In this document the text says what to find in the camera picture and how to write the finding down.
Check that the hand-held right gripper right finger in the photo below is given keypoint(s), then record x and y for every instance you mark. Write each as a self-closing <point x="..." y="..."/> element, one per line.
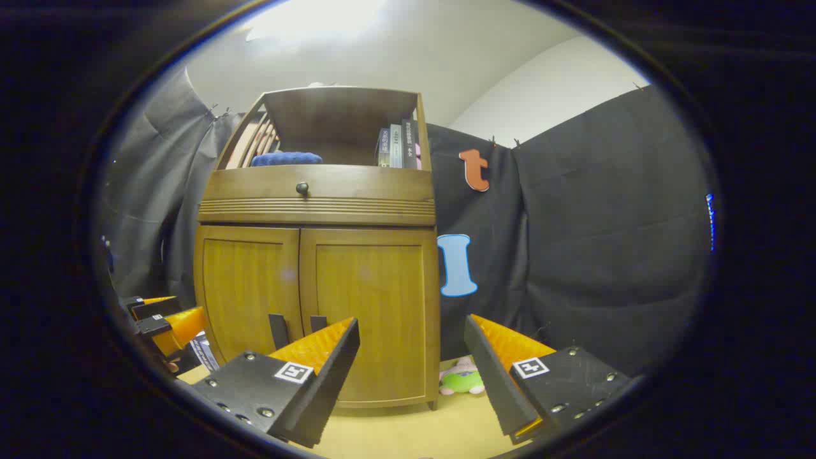
<point x="494" y="376"/>

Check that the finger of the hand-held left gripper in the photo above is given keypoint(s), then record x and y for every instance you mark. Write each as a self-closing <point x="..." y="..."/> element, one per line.
<point x="185" y="326"/>
<point x="153" y="307"/>

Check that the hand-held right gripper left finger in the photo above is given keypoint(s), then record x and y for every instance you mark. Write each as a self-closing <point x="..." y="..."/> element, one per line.
<point x="331" y="382"/>

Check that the wooden shoe cabinet door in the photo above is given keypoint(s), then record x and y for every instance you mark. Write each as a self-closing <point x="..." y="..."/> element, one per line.
<point x="370" y="287"/>
<point x="245" y="287"/>

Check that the wooden double-door shoe cabinet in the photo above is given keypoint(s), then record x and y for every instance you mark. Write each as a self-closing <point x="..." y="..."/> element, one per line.
<point x="344" y="118"/>

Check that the wooden cabinet drawer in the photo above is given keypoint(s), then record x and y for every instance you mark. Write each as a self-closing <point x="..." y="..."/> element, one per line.
<point x="357" y="185"/>

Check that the green and pink plush toy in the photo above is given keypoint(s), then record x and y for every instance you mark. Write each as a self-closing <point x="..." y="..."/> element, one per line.
<point x="462" y="381"/>

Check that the white printed box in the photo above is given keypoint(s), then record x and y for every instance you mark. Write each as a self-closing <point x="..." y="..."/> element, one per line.
<point x="205" y="352"/>

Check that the black drawer knob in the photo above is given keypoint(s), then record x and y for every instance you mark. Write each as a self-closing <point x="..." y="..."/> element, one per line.
<point x="302" y="188"/>

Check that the blue folded towel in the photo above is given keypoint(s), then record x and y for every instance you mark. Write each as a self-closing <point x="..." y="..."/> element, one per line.
<point x="287" y="159"/>

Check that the pink book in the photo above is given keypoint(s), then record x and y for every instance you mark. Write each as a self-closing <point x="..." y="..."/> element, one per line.
<point x="417" y="158"/>

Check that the dark blue book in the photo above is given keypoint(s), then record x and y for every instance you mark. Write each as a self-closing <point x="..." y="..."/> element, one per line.
<point x="383" y="150"/>

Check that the grey book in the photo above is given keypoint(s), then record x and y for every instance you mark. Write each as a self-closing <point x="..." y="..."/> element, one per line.
<point x="396" y="148"/>

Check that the black book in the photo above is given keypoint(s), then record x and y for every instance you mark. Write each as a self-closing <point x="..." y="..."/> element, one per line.
<point x="409" y="145"/>

